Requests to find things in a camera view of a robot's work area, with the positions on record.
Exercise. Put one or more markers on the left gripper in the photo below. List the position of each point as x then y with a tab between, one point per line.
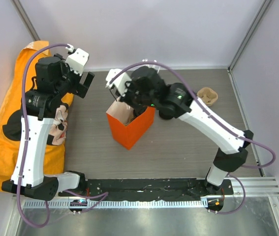
79	89

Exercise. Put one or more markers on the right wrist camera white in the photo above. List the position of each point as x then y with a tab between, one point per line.
119	82

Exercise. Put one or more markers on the brown pulp cup carrier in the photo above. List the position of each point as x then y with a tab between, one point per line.
208	96

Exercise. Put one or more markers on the black plastic cup lid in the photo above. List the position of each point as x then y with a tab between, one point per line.
137	112

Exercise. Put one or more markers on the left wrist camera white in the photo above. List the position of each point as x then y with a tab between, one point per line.
77	60

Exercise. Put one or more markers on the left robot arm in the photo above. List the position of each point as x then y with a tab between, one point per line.
54	78

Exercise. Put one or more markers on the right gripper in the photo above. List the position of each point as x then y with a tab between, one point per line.
125	99

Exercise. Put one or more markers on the orange cartoon mouse cloth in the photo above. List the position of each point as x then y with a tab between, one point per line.
10	123

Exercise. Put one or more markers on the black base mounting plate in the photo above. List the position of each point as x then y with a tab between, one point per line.
154	189

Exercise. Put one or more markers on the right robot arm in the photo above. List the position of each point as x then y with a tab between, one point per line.
175	100

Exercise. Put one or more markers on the white wrapped straws bundle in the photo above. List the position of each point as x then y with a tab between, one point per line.
151	64

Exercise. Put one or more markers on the orange paper bag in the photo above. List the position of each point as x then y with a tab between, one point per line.
126	128

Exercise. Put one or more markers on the slotted aluminium rail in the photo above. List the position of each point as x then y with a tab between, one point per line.
73	203

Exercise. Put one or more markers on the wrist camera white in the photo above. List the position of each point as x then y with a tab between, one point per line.
77	60
119	82

